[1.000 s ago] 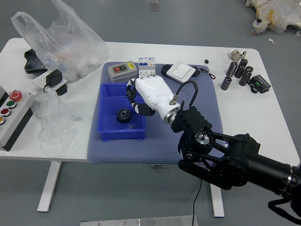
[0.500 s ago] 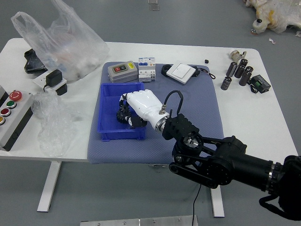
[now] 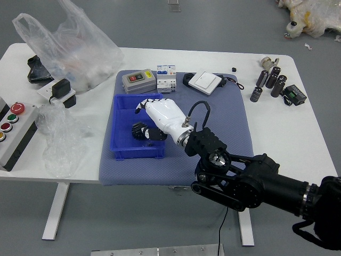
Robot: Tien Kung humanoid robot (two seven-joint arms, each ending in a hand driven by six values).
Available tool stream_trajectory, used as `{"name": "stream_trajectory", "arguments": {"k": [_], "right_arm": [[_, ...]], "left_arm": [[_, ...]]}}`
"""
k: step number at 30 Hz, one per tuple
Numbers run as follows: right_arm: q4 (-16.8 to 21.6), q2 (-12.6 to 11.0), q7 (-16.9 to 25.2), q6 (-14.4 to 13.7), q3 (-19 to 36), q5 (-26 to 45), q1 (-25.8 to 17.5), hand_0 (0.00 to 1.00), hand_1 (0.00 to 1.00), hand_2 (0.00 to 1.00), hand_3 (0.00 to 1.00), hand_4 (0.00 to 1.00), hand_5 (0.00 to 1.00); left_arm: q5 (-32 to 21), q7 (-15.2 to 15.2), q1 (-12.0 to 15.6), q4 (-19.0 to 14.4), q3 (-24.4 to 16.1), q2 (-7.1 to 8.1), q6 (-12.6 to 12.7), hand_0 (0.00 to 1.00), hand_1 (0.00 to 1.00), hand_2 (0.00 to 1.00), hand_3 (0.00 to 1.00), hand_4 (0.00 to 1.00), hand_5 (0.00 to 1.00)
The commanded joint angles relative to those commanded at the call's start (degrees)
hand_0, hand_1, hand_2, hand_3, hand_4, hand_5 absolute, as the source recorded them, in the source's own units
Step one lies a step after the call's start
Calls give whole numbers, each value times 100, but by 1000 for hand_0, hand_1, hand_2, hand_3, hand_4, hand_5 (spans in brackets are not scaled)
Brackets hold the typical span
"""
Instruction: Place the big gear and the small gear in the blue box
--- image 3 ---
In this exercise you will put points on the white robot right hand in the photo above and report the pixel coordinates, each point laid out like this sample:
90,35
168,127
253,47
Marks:
163,114

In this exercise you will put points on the big black gear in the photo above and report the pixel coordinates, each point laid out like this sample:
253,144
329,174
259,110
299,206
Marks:
137,131

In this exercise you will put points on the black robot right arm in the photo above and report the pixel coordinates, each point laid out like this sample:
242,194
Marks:
255,181

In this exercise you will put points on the blue plastic box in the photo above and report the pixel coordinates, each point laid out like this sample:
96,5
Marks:
125,144

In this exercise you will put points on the grey control button box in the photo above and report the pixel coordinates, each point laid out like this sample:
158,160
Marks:
16,133

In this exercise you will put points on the white circuit breaker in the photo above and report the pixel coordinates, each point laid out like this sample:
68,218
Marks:
166,78

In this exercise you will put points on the black round module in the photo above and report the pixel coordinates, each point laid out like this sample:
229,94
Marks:
187,78

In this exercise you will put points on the blue-grey mat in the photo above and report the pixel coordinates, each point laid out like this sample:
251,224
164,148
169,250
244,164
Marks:
226,120

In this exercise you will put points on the tiny black cube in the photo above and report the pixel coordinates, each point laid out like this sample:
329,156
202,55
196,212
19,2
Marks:
234,69

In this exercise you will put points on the black cylindrical capacitor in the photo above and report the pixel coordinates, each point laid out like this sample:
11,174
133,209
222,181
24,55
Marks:
271,81
277,88
262,78
282,79
275,71
256,94

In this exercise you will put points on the black power adapter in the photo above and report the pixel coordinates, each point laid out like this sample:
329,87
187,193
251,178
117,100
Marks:
61,88

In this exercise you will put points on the clear plastic bag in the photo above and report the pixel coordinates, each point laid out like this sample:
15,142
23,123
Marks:
77,53

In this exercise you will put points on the crumpled clear plastic wrap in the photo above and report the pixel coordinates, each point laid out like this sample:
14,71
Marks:
60,144

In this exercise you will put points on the clear plastic floor piece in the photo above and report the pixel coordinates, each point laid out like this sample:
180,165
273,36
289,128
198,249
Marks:
174,5

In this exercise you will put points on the white ceramic fitting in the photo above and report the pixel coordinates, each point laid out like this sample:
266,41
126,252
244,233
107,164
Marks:
267,62

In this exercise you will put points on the white socket plate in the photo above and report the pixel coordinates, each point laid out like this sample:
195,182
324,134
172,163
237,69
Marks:
44,92

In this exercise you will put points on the black module with green display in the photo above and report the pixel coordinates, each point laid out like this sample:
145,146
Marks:
294,94

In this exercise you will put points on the white table leg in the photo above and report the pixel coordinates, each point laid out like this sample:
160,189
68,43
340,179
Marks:
56,210
246,229

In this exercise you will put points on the white paper scrap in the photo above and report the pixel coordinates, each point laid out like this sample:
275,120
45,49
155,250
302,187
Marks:
308,46

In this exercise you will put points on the plastic-wrapped plush toy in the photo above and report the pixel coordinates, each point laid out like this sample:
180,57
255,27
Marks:
311,16

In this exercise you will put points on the grey push button switch box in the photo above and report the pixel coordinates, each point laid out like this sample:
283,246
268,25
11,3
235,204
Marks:
138,80

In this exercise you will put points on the white wall switch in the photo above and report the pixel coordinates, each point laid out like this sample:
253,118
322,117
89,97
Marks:
205,82

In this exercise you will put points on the grey metal base plate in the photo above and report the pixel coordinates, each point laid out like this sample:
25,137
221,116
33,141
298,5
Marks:
157,250

